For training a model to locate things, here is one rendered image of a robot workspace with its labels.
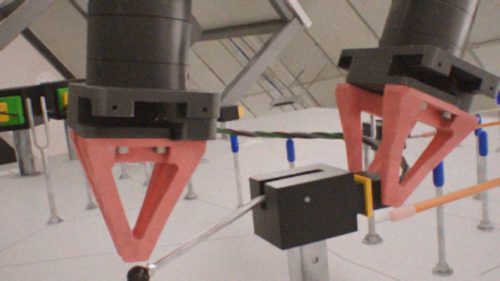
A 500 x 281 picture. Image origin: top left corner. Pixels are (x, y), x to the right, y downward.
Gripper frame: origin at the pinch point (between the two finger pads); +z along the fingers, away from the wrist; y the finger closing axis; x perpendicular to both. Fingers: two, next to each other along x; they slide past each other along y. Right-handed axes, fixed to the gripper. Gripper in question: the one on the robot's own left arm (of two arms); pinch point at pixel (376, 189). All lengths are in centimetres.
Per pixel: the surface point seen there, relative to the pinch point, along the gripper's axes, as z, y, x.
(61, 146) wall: 67, 748, -86
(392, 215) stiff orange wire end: 0.8, -14.1, 9.8
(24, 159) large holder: 13, 69, 16
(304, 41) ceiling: -91, 367, -178
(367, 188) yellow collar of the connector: 0.2, -1.6, 2.0
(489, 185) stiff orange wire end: -1.7, -13.4, 4.4
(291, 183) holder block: 1.2, -1.5, 7.5
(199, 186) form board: 6.5, 38.7, -2.7
